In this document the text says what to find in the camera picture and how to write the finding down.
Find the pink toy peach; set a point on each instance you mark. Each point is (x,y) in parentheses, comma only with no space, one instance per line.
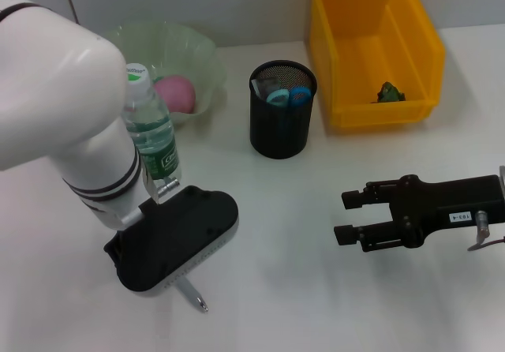
(177,93)

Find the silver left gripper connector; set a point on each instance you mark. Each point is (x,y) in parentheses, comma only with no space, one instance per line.
(167,188)

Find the yellow plastic bin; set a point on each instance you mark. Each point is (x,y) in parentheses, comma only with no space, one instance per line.
(375,52)

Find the clear water bottle green label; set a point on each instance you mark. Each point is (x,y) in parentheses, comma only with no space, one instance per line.
(158,131)

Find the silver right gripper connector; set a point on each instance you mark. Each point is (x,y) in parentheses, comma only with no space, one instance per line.
(482,223)

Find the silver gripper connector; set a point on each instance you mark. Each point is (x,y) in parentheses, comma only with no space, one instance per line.
(482,223)
(167,188)

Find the blue child scissors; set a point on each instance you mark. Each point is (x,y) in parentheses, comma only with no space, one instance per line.
(291,98)

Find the black mesh pen holder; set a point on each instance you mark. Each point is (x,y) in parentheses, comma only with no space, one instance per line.
(282,135)

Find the green plastic wrapper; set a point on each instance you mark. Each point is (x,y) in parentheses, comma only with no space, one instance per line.
(388,93)

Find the translucent green plastic fruit bowl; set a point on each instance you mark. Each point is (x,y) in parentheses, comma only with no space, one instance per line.
(185,52)

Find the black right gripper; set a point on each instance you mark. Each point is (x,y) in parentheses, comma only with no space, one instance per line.
(442,206)

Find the clear plastic ruler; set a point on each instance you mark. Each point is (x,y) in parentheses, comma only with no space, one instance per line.
(264,85)

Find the grey and white pen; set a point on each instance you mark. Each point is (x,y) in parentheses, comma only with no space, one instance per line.
(193,294)

